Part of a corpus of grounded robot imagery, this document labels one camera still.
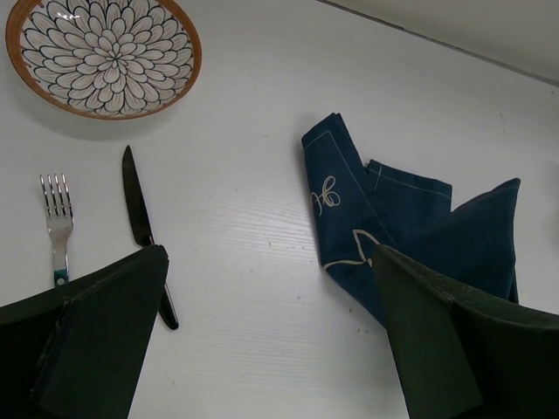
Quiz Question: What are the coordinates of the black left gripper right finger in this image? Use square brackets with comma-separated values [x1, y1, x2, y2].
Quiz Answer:
[375, 245, 558, 418]

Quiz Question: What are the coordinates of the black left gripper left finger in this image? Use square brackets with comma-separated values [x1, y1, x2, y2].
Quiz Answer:
[1, 245, 169, 418]

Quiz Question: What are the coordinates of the dark blue cloth napkin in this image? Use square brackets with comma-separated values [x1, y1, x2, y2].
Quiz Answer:
[301, 113, 521, 322]

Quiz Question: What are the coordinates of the black table knife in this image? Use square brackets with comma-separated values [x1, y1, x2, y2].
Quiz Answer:
[121, 145, 179, 331]

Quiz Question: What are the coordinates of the floral plate with orange rim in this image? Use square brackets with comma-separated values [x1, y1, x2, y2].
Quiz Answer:
[5, 0, 202, 120]

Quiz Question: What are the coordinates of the silver fork teal handle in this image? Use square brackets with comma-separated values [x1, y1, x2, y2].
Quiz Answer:
[39, 174, 74, 287]

